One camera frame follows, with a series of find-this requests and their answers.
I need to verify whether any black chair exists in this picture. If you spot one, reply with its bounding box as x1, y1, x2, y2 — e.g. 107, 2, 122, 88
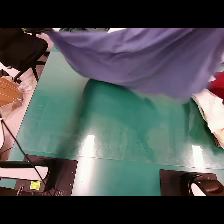
0, 27, 50, 83

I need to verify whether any blue shirt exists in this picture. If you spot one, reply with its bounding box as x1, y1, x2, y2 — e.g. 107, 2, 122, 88
44, 27, 224, 102

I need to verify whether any black cable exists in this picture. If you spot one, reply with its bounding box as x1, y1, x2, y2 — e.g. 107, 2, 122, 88
0, 118, 52, 196

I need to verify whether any white garment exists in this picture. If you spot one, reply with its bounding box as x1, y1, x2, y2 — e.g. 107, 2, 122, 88
191, 87, 224, 150

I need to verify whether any red garment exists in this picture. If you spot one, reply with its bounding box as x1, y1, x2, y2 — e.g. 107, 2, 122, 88
207, 70, 224, 101

